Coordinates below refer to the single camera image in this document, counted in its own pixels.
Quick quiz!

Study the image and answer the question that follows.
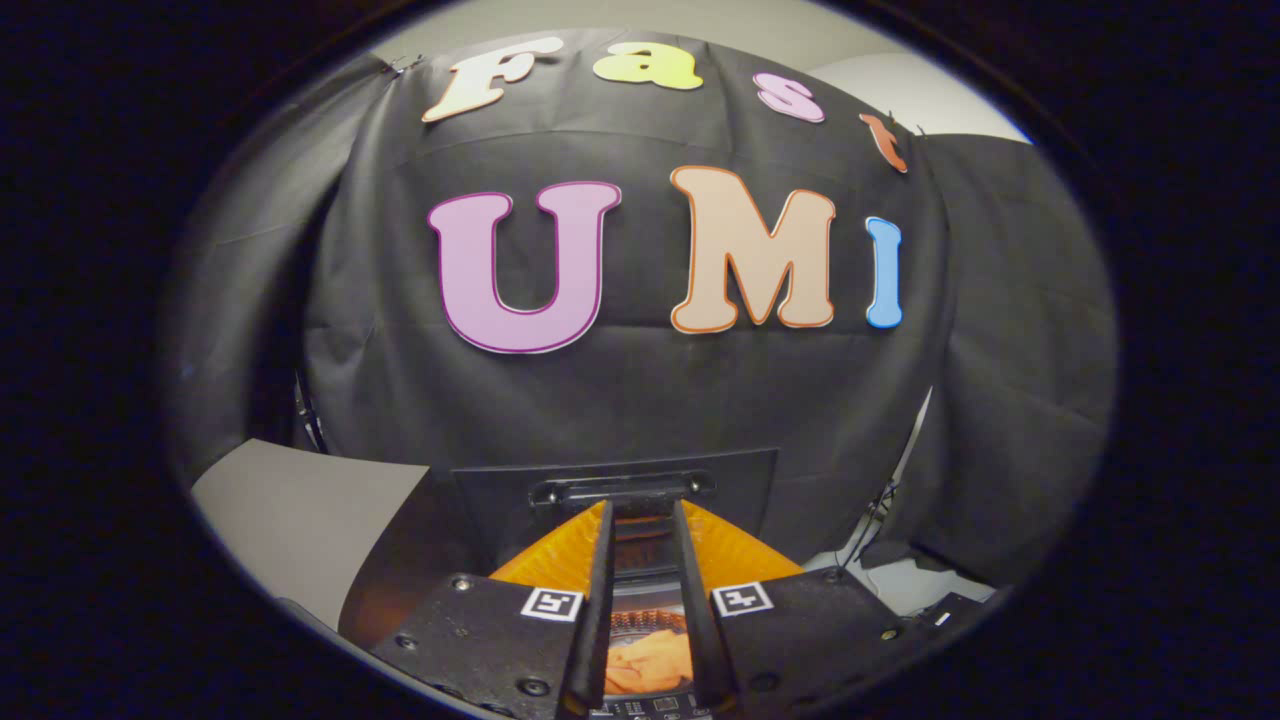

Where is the dark transparent washing machine lid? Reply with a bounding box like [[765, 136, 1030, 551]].
[[452, 448, 780, 601]]

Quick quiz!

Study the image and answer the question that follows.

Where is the black light stand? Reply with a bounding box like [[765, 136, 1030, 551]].
[[838, 385, 937, 573]]

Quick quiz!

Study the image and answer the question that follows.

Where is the black backdrop cloth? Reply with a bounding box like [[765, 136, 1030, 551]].
[[160, 28, 1119, 591]]

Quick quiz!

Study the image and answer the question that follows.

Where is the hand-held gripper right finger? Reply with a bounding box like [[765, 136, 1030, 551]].
[[672, 498, 906, 716]]

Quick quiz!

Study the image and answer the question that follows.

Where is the orange cloth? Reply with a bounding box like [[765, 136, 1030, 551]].
[[604, 624, 694, 697]]

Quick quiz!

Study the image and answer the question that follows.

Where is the dark cabinet with white door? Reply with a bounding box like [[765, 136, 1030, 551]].
[[189, 437, 473, 653]]

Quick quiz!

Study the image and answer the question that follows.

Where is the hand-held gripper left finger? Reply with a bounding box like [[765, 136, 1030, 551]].
[[368, 498, 616, 720]]

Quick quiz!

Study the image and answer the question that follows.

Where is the black box with white label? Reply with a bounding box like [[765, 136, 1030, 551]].
[[918, 591, 989, 633]]

